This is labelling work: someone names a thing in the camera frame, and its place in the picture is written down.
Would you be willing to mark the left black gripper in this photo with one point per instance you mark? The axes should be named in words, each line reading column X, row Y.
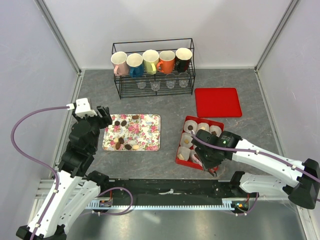
column 106, row 120

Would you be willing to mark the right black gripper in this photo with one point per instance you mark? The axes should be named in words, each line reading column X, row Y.
column 208, row 164

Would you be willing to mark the red chocolate box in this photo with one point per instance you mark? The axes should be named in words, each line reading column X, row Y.
column 187, row 150

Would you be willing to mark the white bar chocolate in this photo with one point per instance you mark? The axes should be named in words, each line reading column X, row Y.
column 181, row 157

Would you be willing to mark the floral serving tray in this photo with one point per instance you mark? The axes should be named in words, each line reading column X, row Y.
column 136, row 129

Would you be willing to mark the red box lid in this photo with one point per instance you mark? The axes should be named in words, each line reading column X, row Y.
column 217, row 102

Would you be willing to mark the pink-tipped metal tongs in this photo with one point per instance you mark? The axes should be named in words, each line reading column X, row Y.
column 196, row 159

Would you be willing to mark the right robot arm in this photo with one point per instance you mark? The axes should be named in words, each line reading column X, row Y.
column 299, row 180

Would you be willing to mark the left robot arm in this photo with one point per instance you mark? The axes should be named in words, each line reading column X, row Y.
column 58, row 212

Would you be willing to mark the brown oval chocolate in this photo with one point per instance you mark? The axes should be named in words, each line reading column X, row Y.
column 121, row 140

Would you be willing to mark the dark oval chocolate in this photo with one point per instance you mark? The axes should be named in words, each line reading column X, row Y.
column 128, row 147

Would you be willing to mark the clear glass cup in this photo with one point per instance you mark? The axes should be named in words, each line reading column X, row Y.
column 141, row 85
column 155, row 85
column 183, row 83
column 170, row 84

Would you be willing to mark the pink mug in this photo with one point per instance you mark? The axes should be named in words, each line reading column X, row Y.
column 119, row 62

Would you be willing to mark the blue mug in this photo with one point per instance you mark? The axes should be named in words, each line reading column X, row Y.
column 135, row 62

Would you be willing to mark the yellow-green mug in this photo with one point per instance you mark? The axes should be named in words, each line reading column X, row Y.
column 150, row 60

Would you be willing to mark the orange mug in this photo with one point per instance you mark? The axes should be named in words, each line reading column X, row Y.
column 166, row 62

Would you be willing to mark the black and red mug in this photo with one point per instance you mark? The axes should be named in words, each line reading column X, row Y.
column 182, row 59

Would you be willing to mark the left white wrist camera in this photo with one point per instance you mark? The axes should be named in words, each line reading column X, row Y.
column 82, row 107

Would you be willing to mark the black wire mug rack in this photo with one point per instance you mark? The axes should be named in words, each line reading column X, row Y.
column 127, row 87

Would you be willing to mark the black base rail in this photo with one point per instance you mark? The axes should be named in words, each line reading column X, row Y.
column 172, row 192

